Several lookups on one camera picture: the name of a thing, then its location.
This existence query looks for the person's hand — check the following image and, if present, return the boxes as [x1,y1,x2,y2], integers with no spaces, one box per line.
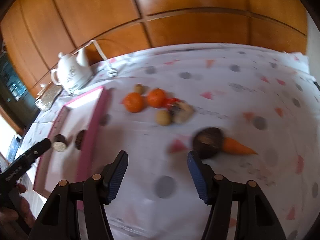
[1,184,35,239]

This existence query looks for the dark chestnut in tray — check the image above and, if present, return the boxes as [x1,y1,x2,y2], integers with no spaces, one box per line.
[53,134,68,152]

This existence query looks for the pink rimmed white tray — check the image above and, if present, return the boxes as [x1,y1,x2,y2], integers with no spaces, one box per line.
[33,86,111,198]

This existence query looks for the dark fruit behind tray rim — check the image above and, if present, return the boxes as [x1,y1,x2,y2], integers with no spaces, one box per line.
[74,129,87,150]

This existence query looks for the orange carrot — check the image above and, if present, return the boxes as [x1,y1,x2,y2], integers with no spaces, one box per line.
[221,137,257,155]

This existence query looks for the dark brown round fruit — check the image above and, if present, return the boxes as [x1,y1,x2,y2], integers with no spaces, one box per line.
[192,127,225,160]

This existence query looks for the woven coaster stack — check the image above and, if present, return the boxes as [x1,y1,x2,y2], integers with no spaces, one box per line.
[35,82,62,112]

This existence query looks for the white patterned tablecloth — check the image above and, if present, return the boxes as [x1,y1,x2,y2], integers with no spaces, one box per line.
[15,42,320,240]

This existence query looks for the white ceramic teapot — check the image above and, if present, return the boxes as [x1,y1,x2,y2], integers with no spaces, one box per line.
[50,48,93,94]

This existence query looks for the beige dark mushroom piece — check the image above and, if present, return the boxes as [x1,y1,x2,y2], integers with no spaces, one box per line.
[168,101,194,124]

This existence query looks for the yellow-brown round fruit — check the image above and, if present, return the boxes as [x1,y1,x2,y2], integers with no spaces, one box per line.
[155,110,171,126]

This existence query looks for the orange tangerine left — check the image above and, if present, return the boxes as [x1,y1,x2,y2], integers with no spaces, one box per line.
[122,92,145,113]

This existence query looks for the orange tangerine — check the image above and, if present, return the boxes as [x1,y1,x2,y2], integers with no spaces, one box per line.
[146,88,167,108]
[122,92,145,113]

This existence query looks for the small red fruit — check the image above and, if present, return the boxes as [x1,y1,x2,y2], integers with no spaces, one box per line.
[163,98,180,109]

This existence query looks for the orange tangerine right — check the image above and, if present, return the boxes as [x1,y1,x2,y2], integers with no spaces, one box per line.
[146,88,167,108]

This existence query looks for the wooden cabinet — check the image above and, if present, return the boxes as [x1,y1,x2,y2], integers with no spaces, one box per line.
[1,0,308,96]

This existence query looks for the white cable with plug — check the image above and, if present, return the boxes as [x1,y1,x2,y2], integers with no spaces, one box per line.
[80,39,118,77]

